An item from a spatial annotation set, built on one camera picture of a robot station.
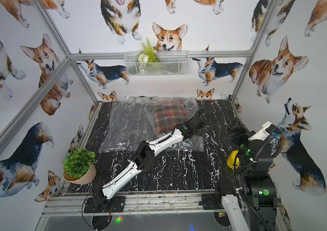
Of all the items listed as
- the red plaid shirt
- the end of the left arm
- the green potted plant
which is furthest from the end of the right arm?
the green potted plant

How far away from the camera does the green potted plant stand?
728 mm

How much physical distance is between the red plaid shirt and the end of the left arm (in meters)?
0.19

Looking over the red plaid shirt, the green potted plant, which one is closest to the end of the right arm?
the red plaid shirt

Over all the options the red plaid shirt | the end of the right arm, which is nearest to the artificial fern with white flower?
the red plaid shirt

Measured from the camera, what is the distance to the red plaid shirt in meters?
0.97

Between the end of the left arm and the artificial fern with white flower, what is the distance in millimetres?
422

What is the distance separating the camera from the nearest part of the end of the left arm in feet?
2.45

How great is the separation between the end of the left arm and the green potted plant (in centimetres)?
52

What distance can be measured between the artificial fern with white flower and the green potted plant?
0.61 metres

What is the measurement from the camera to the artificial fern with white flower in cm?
80

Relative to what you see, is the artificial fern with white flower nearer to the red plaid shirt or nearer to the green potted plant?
the red plaid shirt

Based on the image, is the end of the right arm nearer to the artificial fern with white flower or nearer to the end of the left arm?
the end of the left arm

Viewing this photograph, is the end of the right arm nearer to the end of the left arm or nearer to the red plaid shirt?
the end of the left arm

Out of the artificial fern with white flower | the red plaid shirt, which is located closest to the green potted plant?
the red plaid shirt
